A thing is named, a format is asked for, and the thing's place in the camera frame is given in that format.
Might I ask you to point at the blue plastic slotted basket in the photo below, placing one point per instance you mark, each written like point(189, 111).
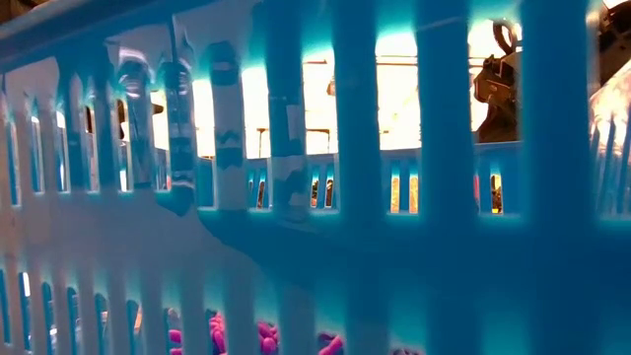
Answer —
point(443, 246)

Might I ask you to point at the background room table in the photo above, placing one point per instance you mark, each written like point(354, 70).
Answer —
point(315, 130)

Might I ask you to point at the round black hanging device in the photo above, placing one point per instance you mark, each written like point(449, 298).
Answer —
point(331, 88)

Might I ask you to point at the purple plastic spider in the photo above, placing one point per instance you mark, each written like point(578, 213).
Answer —
point(173, 337)
point(266, 337)
point(331, 345)
point(217, 330)

